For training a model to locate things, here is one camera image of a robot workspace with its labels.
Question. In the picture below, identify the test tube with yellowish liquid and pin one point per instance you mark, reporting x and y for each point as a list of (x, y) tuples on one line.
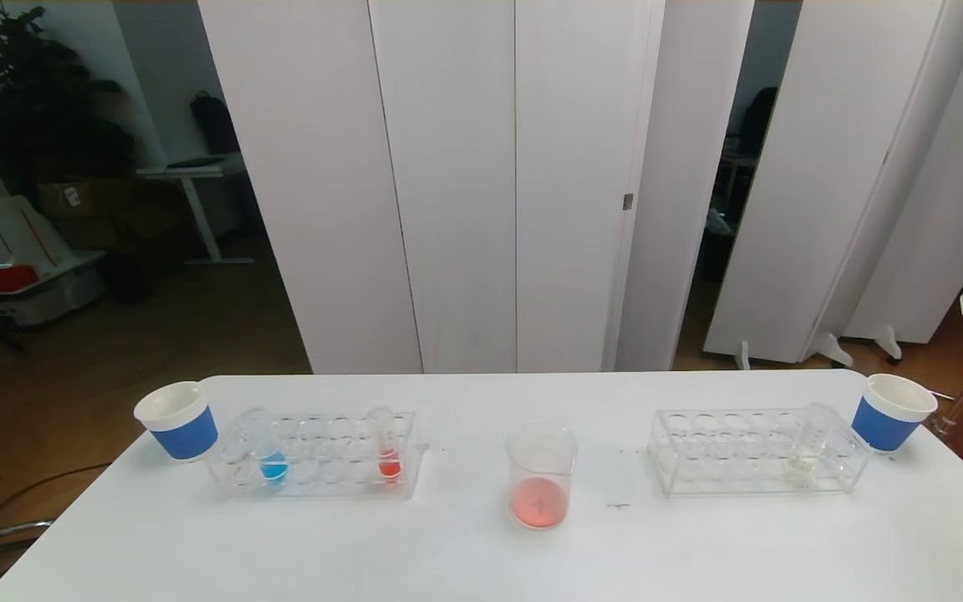
[(807, 451)]

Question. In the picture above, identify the clear acrylic test tube rack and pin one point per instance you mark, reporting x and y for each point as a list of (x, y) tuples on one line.
[(732, 468), (323, 468)]

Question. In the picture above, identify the clear glass beaker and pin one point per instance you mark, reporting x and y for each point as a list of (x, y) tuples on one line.
[(540, 502)]

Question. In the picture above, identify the test tube with blue liquid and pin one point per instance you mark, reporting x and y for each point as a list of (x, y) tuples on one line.
[(272, 468)]

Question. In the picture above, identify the white partition panel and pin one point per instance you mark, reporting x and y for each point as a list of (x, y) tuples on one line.
[(933, 209), (682, 167), (799, 167)]

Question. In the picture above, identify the blue and white paper cup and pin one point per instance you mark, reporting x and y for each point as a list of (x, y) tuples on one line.
[(883, 426), (185, 435)]

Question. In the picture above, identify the black backpack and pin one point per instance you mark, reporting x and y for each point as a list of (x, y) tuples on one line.
[(214, 125)]

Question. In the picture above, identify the white standing desk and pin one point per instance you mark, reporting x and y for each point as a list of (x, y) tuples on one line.
[(193, 171)]

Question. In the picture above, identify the brown cardboard box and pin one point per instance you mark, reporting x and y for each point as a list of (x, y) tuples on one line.
[(72, 201)]

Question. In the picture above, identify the white wheeled machine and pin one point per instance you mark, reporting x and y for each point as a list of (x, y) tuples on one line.
[(38, 242)]

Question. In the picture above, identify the dark green potted plant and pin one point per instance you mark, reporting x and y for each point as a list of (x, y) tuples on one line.
[(38, 100)]

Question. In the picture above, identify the grey metal frame bar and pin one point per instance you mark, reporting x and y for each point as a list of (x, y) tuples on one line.
[(5, 533)]

